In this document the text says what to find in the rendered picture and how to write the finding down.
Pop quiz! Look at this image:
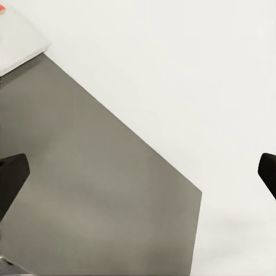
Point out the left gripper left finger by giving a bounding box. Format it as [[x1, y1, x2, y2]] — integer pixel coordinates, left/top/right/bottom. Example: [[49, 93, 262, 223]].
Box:
[[0, 153, 30, 222]]

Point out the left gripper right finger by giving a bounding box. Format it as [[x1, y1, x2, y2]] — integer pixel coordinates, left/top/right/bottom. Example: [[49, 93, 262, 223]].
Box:
[[258, 153, 276, 199]]

